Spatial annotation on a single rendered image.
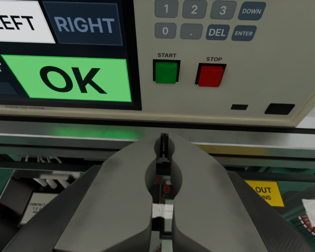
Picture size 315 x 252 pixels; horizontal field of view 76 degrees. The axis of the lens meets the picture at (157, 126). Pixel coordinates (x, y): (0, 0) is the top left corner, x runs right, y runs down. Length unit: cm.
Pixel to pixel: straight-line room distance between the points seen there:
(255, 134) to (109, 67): 16
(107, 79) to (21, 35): 7
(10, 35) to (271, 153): 26
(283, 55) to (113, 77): 14
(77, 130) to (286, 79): 21
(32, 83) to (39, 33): 6
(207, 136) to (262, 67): 8
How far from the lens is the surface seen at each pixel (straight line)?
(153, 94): 20
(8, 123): 28
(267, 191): 27
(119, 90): 20
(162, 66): 17
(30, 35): 19
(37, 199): 44
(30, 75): 22
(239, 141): 23
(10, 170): 34
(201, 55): 17
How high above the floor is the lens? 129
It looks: 53 degrees down
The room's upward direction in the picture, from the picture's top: 1 degrees clockwise
